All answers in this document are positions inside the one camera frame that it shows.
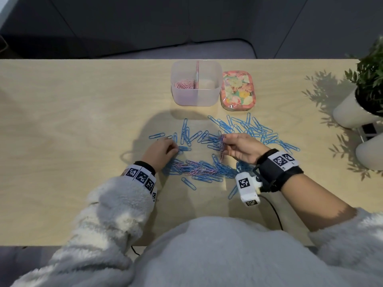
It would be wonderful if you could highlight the small black marker card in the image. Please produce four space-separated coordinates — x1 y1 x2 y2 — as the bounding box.
360 122 377 142

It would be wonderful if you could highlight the pink floral container lid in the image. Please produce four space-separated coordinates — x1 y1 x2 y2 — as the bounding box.
220 71 257 112

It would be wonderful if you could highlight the person's right hand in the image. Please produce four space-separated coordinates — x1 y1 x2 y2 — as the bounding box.
222 133 271 165

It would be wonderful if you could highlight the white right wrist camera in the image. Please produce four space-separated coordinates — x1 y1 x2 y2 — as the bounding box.
235 171 264 207

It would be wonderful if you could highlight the green plant in white pot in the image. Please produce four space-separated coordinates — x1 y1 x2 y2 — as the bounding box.
332 35 383 129
355 133 383 171

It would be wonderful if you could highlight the marker-printed wristband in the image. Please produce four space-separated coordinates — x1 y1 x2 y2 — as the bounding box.
121 160 158 202
256 148 304 193

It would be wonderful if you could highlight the grey bench seat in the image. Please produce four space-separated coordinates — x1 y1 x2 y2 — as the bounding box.
0 246 65 287
101 38 258 59

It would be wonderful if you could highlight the left marker-printed wristband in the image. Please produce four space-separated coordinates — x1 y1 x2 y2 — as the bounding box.
121 160 158 202

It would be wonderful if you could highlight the white side desk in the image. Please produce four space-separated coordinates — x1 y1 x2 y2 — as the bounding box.
0 0 22 27

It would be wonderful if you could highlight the person's white fleece torso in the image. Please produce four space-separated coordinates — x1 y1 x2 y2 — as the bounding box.
128 216 383 287

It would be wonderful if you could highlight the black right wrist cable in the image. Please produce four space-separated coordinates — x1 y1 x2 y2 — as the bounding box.
260 195 283 230

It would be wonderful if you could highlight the clear divided plastic container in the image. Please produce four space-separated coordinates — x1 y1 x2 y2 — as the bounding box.
170 59 223 107

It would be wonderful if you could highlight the person's left hand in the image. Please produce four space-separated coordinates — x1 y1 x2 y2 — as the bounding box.
140 137 180 174

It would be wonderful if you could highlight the pile of blue pink paperclips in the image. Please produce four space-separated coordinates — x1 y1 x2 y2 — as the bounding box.
149 112 301 201

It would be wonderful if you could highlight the person's right forearm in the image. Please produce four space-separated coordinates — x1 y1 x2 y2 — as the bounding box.
281 175 383 275

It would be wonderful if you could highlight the person's left forearm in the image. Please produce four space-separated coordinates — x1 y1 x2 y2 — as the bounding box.
10 176 158 287

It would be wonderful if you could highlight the right marker-printed wristband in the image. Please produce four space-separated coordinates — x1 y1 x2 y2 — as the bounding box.
256 148 304 193

